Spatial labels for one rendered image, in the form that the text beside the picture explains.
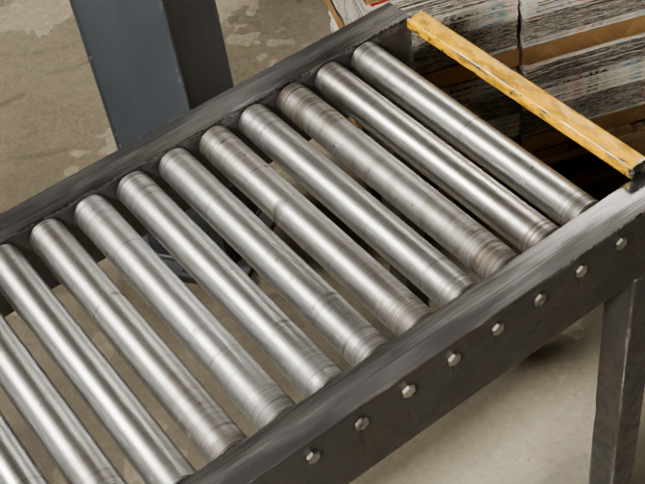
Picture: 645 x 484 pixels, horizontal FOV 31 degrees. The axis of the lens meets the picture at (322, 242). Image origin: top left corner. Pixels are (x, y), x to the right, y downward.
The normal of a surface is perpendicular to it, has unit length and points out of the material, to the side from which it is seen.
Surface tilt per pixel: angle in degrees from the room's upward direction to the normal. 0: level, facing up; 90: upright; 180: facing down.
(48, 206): 0
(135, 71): 90
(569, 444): 0
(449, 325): 0
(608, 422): 90
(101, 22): 90
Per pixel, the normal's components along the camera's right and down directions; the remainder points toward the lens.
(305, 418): -0.11, -0.69
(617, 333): -0.80, 0.50
